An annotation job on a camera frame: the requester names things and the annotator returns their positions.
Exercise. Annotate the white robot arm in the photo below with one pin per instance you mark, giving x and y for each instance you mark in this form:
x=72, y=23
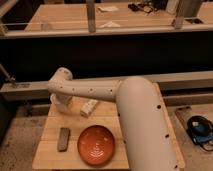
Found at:
x=142, y=116

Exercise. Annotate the white bottle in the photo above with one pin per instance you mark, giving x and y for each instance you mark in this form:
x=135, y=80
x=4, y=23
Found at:
x=88, y=108

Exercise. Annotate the orange plate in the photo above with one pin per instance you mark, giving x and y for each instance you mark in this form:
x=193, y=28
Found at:
x=96, y=145

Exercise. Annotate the grey rectangular block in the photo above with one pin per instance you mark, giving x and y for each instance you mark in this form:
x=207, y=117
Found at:
x=63, y=140

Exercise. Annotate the white paper on back table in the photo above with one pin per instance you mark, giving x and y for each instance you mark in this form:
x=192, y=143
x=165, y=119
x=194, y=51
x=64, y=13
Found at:
x=108, y=9

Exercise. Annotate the wooden table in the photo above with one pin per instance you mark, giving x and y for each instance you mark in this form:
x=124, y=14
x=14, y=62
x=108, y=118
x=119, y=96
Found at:
x=48, y=158

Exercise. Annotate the clear plastic bottle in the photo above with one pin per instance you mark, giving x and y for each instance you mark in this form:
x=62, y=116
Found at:
x=45, y=26

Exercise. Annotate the blue black device on floor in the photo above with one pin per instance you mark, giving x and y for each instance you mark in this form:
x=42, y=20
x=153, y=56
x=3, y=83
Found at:
x=200, y=131

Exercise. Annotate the grey vertical post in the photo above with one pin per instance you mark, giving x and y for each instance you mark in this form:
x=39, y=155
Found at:
x=90, y=6

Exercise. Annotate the grey post right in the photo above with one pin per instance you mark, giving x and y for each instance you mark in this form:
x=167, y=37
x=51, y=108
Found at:
x=187, y=11

